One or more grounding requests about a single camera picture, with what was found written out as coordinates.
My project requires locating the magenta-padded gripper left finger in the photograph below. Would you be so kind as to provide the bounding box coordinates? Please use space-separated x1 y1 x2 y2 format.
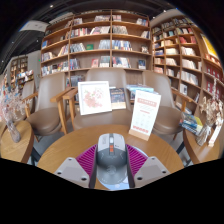
53 143 98 189

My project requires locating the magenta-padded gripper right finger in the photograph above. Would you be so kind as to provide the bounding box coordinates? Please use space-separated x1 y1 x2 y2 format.
125 143 172 189

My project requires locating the grey computer mouse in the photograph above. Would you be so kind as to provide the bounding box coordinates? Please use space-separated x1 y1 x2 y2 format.
95 132 129 186

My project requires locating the round light blue mouse pad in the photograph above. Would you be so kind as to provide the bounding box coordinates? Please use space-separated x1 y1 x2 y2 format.
75 146 150 192

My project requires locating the wooden side table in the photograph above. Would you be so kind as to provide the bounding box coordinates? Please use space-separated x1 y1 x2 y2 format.
182 128 224 165
0 119 35 164

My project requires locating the red and white sign card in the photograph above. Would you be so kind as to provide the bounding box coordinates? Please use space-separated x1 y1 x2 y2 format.
128 89 162 142

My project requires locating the stack of books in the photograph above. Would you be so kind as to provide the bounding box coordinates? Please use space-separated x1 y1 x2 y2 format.
179 113 204 136

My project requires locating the glass vase with dried flowers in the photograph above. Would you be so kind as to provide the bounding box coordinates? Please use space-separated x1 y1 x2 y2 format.
195 78 224 147

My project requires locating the glass vase with pink flowers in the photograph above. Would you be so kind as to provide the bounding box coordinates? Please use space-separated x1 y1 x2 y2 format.
0 74 33 144

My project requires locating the small white sign card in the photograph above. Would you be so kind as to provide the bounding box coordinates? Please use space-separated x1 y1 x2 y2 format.
208 121 224 148

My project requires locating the white framed flower picture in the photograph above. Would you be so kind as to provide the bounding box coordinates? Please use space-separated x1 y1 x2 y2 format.
77 80 113 116

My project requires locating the dark cover book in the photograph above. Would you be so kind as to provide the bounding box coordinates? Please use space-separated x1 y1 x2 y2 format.
109 87 128 110

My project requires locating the light blue book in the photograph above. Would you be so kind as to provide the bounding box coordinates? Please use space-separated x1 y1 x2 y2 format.
125 83 155 100

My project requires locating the distant wooden bookshelf unit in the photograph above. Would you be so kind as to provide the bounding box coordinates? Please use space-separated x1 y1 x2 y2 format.
8 54 35 88

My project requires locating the angled wooden bookshelf unit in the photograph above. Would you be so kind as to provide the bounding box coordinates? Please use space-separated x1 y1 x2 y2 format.
149 14 224 118

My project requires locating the wide wooden bookshelf unit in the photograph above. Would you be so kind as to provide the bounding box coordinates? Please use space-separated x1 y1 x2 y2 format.
39 9 153 79

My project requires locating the white hanging ceiling panel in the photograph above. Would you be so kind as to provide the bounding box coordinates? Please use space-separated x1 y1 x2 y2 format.
19 19 49 33

